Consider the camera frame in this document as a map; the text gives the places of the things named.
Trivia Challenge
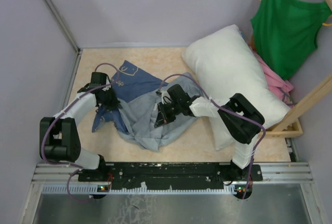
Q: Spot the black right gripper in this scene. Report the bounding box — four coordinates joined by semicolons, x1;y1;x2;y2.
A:
155;101;182;128

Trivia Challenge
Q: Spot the grey-blue pillowcase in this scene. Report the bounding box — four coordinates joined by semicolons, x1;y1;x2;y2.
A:
92;61;202;151

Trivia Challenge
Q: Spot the white pillow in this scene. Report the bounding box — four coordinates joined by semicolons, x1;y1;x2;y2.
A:
181;24;293;151

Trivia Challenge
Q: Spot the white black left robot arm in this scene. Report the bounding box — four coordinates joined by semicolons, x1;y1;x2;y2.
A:
39;72;120;181

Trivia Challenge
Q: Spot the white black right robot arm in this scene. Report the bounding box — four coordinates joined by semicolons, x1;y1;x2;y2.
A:
154;84;265;180

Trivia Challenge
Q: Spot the pink shirt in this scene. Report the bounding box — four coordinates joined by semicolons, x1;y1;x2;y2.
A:
253;52;294;100

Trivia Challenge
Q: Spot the green tank top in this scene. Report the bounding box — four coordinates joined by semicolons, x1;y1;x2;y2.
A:
251;0;331;80

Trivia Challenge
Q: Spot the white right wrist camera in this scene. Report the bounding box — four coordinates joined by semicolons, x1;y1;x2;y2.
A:
156;90;172;104

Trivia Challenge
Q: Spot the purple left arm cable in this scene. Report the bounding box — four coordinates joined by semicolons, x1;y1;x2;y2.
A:
41;63;121;201

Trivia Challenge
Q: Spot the aluminium rail frame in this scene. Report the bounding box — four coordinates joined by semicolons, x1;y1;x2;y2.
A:
20;50;322;224

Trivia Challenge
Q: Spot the white slotted cable duct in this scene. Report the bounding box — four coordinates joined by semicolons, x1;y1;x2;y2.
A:
41;183;249;195

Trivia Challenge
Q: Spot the wooden clothes rack frame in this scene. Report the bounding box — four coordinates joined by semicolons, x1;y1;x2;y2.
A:
259;0;331;138

